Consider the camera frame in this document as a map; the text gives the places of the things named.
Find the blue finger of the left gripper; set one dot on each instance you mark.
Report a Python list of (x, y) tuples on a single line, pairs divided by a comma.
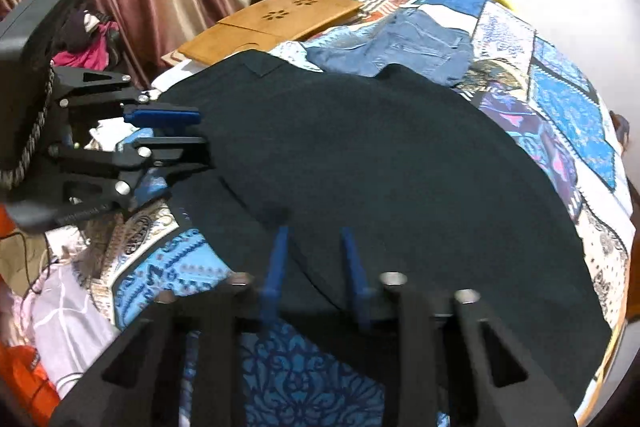
[(160, 115), (168, 160)]

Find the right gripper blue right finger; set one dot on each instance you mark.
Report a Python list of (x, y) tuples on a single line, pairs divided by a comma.
[(359, 293)]

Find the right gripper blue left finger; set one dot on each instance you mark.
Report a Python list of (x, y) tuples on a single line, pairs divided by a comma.
[(271, 292)]

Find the black pants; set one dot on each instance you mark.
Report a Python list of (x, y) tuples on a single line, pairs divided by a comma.
[(427, 184)]

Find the pile of dark clothes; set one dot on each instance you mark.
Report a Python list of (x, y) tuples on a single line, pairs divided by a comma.
[(88, 39)]

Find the white lilac crumpled cloth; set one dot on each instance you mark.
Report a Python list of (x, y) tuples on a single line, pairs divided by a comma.
[(70, 333)]

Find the wooden lap desk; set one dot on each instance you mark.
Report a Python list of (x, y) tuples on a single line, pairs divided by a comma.
[(262, 26)]

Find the folded blue jeans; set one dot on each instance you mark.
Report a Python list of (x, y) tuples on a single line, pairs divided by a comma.
[(410, 38)]

